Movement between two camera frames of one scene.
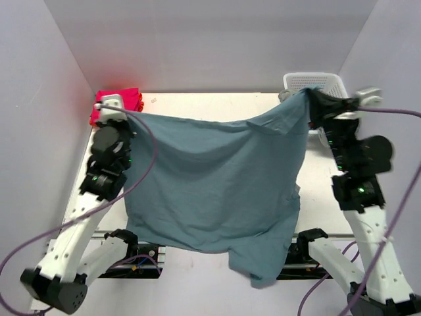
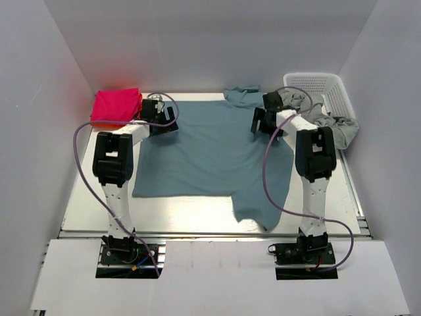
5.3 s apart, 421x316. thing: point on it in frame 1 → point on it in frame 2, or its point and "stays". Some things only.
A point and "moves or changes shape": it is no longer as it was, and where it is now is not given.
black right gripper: [321, 104] → [259, 115]
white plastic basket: [330, 83] stays
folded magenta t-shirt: [129, 98] stays
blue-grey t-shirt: [216, 186] moves or changes shape
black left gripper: [116, 122] → [170, 114]
